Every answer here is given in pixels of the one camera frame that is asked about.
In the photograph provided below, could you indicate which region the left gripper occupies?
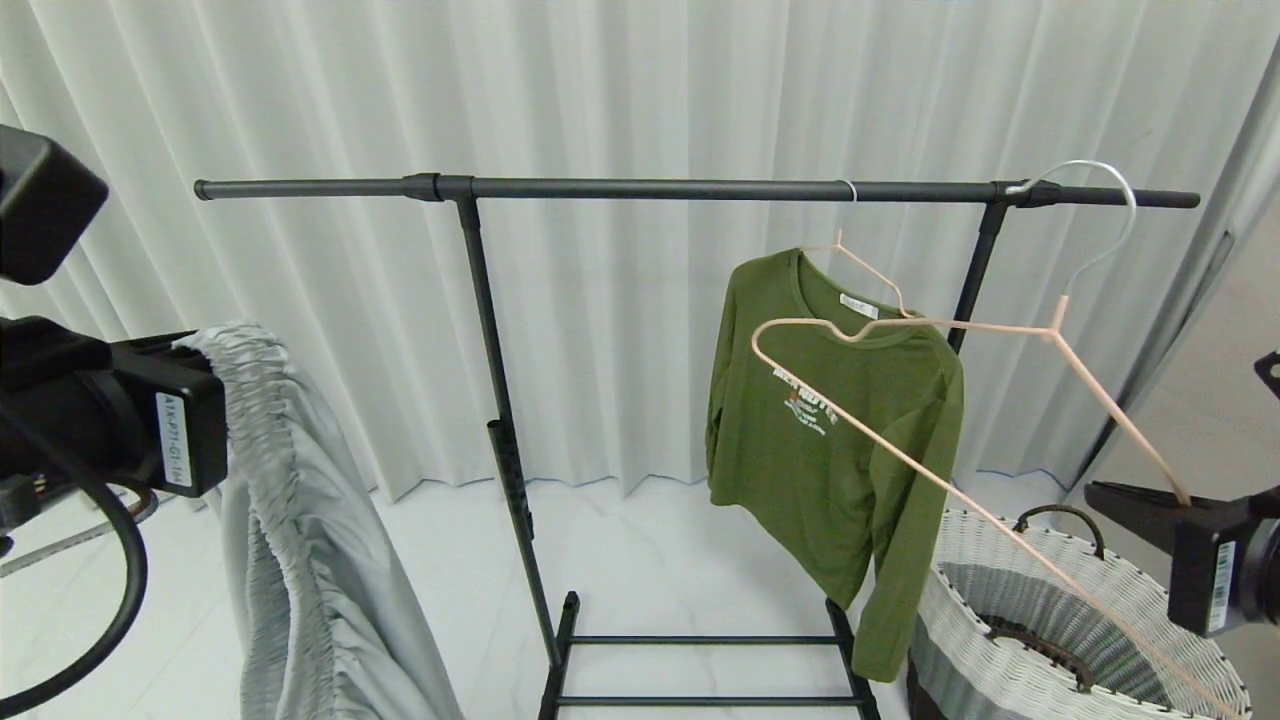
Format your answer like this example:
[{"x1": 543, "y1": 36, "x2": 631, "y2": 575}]
[{"x1": 0, "y1": 316, "x2": 229, "y2": 498}]

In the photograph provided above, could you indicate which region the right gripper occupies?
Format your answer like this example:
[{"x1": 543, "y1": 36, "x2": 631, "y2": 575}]
[{"x1": 1168, "y1": 488, "x2": 1280, "y2": 638}]

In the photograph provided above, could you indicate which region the pale grey garment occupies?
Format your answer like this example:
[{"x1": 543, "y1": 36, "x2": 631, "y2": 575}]
[{"x1": 175, "y1": 320, "x2": 466, "y2": 720}]

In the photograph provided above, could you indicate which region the pink clothes hanger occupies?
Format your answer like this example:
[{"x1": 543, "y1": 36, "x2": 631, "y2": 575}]
[
  {"x1": 800, "y1": 180, "x2": 916, "y2": 321},
  {"x1": 750, "y1": 158, "x2": 1248, "y2": 720}
]

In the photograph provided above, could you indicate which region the green printed shirt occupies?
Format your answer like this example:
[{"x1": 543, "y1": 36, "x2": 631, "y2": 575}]
[{"x1": 705, "y1": 248, "x2": 966, "y2": 684}]

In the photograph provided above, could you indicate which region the white laundry basket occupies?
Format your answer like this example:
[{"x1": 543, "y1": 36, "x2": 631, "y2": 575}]
[{"x1": 905, "y1": 503, "x2": 1253, "y2": 720}]

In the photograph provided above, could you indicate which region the black clothes rack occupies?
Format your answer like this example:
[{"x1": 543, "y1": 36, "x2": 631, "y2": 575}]
[{"x1": 193, "y1": 172, "x2": 1201, "y2": 720}]

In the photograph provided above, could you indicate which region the white curtain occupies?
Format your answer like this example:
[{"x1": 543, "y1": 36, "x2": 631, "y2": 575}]
[{"x1": 0, "y1": 0, "x2": 1280, "y2": 561}]

